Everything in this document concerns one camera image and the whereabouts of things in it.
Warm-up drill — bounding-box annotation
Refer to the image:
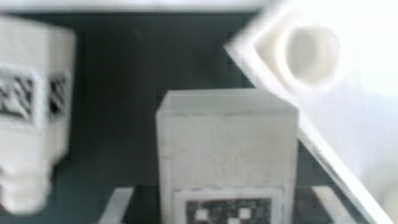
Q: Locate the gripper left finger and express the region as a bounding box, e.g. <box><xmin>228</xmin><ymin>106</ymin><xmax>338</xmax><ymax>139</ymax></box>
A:
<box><xmin>98</xmin><ymin>187</ymin><xmax>135</xmax><ymax>224</ymax></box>

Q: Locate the white leg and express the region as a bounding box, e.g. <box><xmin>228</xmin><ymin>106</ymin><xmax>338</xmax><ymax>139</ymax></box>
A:
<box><xmin>157</xmin><ymin>89</ymin><xmax>299</xmax><ymax>224</ymax></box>
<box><xmin>0</xmin><ymin>15</ymin><xmax>77</xmax><ymax>215</ymax></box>

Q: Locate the white square tabletop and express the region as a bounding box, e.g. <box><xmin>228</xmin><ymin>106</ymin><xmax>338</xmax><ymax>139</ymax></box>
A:
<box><xmin>226</xmin><ymin>0</ymin><xmax>398</xmax><ymax>224</ymax></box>

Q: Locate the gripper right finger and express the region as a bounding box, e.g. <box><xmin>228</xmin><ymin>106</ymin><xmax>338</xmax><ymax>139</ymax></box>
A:
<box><xmin>311</xmin><ymin>186</ymin><xmax>359</xmax><ymax>224</ymax></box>

